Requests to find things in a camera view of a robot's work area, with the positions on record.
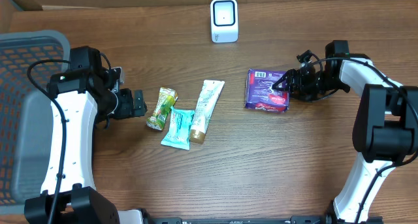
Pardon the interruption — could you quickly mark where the teal wet wipes pack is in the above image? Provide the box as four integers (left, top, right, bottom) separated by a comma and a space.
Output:
161, 107, 195, 150

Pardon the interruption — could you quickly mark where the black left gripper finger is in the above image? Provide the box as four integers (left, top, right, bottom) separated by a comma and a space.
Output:
133, 103, 148, 117
134, 89, 144, 103

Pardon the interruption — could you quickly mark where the white tube with gold cap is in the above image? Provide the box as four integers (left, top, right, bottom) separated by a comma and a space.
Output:
189, 80, 225, 144

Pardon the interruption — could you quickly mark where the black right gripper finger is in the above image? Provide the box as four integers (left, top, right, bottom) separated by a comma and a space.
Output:
274, 70, 293, 86
272, 83, 291, 91

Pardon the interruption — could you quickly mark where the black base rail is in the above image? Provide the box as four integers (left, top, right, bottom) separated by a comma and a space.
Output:
140, 208, 345, 224

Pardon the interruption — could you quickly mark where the white barcode scanner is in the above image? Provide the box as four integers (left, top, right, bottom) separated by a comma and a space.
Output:
210, 0, 239, 43

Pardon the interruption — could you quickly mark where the green yellow snack packet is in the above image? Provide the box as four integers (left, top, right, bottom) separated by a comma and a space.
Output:
146, 87, 178, 131

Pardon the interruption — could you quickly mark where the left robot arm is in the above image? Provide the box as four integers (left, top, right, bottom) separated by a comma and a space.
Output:
24, 46, 147, 223

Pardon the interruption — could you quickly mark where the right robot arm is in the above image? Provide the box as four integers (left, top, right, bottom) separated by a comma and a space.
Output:
272, 40, 417, 223

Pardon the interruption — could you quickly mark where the purple Carefree pad pack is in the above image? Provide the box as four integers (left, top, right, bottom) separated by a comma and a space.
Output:
244, 69, 289, 113

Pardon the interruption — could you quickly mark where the grey plastic mesh basket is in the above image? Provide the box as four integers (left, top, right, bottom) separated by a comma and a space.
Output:
1, 30, 71, 215

